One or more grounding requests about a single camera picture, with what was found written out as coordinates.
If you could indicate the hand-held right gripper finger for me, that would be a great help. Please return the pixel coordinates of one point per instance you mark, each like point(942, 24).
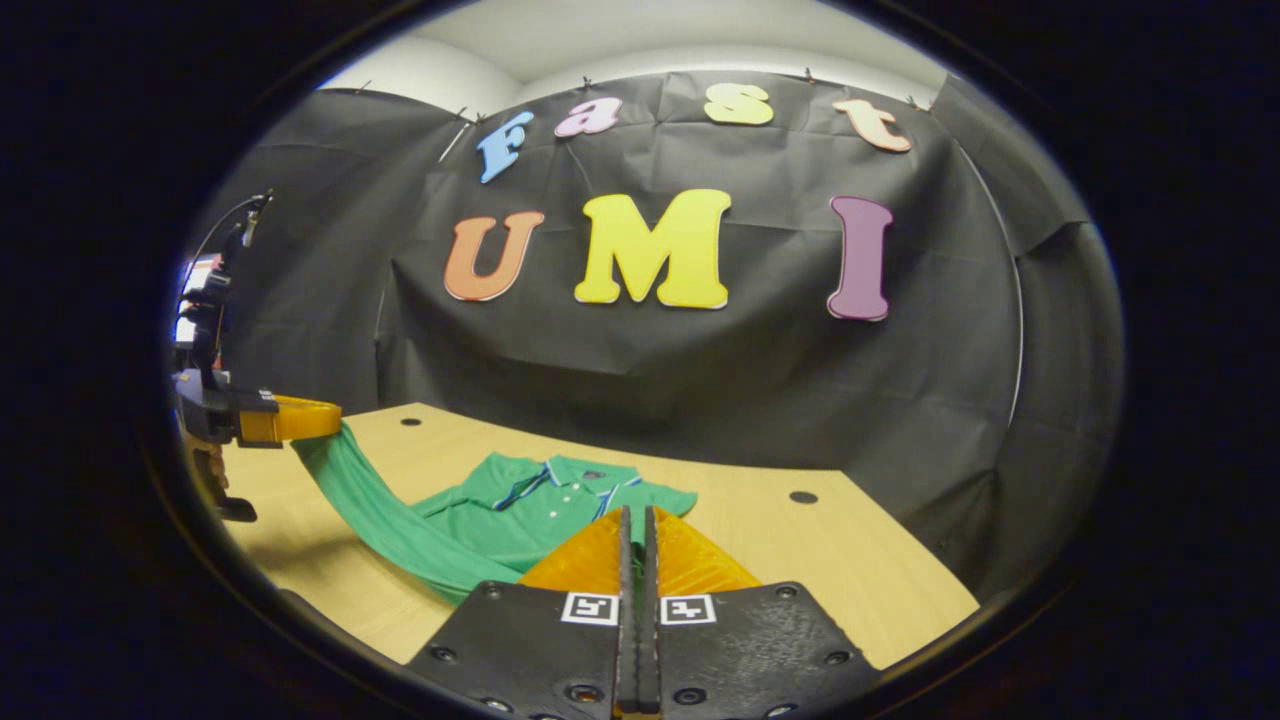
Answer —
point(628, 650)
point(650, 650)

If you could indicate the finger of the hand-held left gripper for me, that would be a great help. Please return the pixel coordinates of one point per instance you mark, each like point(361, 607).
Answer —
point(290, 418)

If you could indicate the green T-shirt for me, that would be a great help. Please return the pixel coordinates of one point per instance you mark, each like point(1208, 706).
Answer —
point(520, 520)

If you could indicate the black backdrop cloth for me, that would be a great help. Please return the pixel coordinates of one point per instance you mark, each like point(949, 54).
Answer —
point(700, 380)

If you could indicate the white wall poster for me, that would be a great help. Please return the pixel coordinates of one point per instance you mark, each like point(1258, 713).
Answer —
point(186, 330)

